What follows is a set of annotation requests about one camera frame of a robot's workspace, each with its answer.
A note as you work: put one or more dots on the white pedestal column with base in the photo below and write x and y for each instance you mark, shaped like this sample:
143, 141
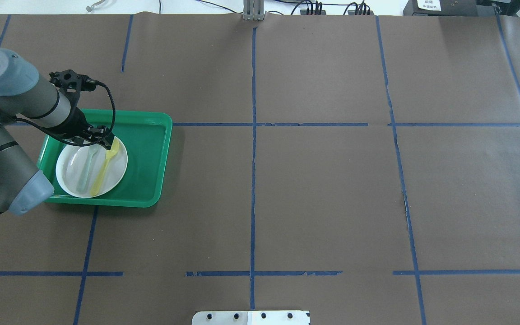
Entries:
270, 317

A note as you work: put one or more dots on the green plastic tray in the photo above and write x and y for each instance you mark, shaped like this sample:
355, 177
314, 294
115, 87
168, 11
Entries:
146, 137

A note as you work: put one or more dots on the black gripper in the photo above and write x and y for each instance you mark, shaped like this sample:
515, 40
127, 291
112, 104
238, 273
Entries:
76, 122

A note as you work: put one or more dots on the yellow plastic spoon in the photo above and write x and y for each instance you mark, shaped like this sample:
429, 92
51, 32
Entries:
109, 155

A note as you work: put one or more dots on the aluminium frame post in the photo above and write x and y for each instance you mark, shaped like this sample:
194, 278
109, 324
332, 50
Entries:
253, 10

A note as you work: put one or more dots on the black computer box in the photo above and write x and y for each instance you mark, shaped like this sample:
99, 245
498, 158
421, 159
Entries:
463, 8

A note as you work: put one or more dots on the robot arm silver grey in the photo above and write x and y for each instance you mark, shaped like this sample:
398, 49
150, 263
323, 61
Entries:
49, 105

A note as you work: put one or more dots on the pale green plastic fork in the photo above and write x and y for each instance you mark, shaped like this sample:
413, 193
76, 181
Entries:
84, 175

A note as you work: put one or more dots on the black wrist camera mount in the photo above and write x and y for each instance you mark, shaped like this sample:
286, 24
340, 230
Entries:
72, 84

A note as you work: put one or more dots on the white round plate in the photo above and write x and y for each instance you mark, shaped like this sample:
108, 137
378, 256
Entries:
71, 161

